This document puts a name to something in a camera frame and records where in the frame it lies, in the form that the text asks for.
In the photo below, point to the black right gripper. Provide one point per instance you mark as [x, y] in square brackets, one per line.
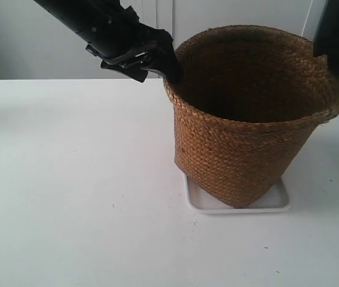
[326, 39]

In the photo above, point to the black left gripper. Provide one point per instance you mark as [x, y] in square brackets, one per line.
[124, 44]

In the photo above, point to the brown woven basket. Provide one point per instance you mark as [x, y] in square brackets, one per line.
[249, 99]

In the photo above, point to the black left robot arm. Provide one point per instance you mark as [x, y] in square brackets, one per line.
[65, 12]

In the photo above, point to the white rectangular plastic tray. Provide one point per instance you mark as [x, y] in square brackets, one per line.
[276, 200]

